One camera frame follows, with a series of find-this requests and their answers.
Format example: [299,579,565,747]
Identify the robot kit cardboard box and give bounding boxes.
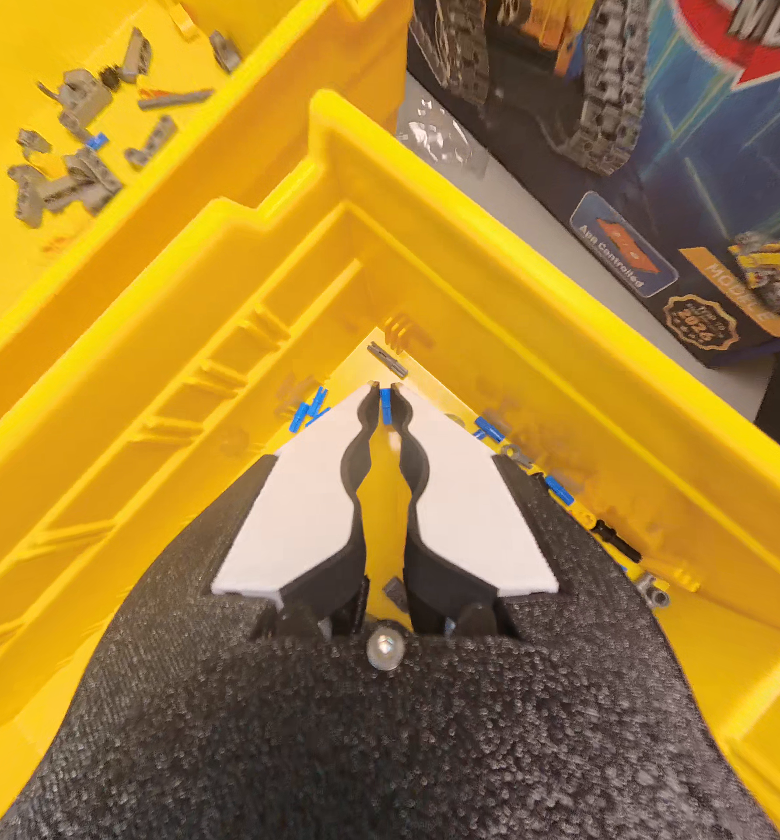
[410,0,780,368]

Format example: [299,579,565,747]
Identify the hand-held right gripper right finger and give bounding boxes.
[393,384,559,598]

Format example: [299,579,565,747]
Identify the clear plastic bag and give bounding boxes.
[397,92,489,178]

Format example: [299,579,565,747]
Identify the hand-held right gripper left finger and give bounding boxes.
[213,384,380,605]

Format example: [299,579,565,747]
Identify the mixed plastic connector pieces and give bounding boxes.
[7,24,244,227]

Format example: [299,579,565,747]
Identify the yellow parts bin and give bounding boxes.
[0,0,414,441]
[0,90,780,840]

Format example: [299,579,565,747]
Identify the pile of pins and connectors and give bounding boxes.
[289,342,673,611]

